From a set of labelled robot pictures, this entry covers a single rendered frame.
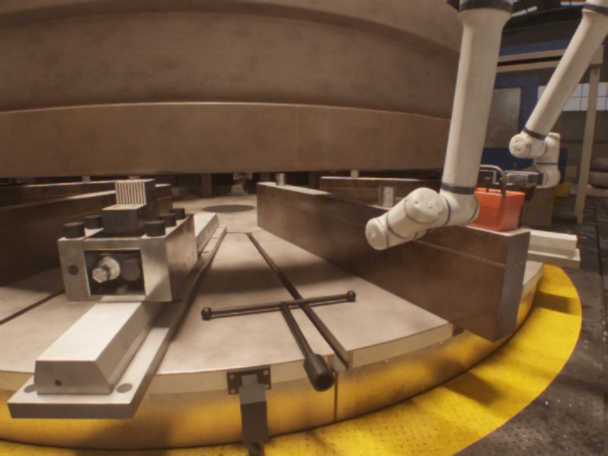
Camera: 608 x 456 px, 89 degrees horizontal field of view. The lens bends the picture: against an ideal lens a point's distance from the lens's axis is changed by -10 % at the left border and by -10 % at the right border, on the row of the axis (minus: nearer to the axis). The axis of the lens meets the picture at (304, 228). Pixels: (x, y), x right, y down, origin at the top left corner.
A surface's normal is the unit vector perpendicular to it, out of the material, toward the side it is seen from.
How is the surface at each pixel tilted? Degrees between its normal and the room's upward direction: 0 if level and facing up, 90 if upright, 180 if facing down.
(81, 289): 90
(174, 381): 90
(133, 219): 90
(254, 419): 90
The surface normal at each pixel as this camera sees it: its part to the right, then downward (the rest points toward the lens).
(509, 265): 0.48, 0.18
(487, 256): -0.88, 0.10
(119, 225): 0.11, 0.21
